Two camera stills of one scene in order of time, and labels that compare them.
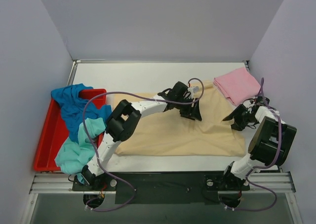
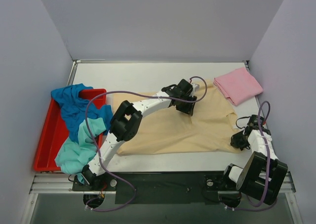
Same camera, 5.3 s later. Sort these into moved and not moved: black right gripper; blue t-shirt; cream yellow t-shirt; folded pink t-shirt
Moved: black right gripper
Not moved: cream yellow t-shirt; blue t-shirt; folded pink t-shirt
